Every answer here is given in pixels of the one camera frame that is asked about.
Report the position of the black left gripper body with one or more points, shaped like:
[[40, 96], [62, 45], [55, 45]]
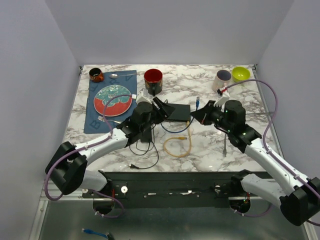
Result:
[[155, 119]]

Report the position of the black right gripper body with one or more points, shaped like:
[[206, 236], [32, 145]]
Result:
[[216, 117]]

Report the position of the black network switch box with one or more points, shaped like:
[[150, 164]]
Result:
[[182, 113]]

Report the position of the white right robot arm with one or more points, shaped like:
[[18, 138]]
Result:
[[296, 195]]

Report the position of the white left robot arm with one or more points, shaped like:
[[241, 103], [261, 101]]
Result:
[[68, 167]]

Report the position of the black mug red inside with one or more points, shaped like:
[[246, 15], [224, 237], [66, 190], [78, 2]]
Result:
[[153, 79]]

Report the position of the pink mug purple inside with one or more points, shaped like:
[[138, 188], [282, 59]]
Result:
[[222, 79]]

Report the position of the silver fork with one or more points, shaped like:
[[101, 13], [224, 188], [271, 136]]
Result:
[[100, 118]]

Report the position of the lime green bowl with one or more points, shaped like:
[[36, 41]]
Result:
[[240, 74]]

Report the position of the blue placemat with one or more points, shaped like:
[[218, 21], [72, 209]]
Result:
[[94, 126]]

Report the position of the silver spoon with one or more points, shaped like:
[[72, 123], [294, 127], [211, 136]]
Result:
[[116, 76]]

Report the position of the small brown cup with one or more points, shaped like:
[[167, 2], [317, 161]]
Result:
[[96, 75]]

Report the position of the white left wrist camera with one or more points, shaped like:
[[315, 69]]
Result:
[[141, 96]]

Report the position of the black mounting base plate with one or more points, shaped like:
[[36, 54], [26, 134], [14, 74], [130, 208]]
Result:
[[178, 190]]

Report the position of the aluminium rail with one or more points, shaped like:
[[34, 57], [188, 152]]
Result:
[[54, 192]]

